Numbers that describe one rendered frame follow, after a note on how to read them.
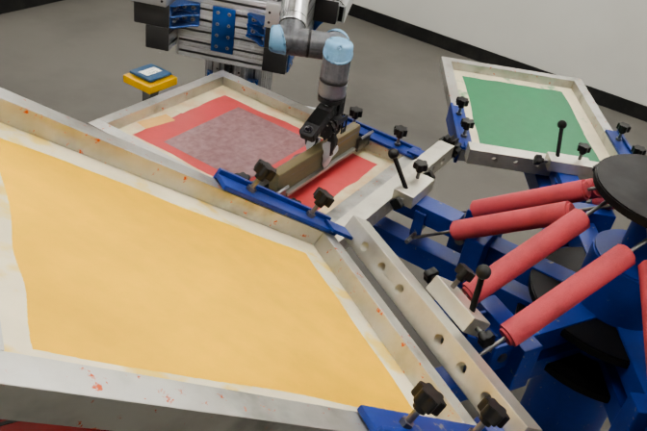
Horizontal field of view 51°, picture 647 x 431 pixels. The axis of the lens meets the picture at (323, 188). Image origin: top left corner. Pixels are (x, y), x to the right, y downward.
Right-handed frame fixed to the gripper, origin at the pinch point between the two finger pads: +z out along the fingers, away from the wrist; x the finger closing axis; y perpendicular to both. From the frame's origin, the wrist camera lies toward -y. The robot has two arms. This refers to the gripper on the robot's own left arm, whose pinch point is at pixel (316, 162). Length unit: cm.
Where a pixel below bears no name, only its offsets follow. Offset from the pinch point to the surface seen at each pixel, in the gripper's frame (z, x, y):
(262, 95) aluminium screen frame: 2.6, 39.3, 25.5
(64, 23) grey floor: 100, 327, 170
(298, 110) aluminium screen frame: 2.0, 24.3, 25.5
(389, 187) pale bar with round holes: -3.2, -23.6, -0.9
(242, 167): 5.3, 17.4, -11.1
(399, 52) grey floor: 100, 135, 339
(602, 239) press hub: -14, -76, 0
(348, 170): 5.3, -4.9, 10.6
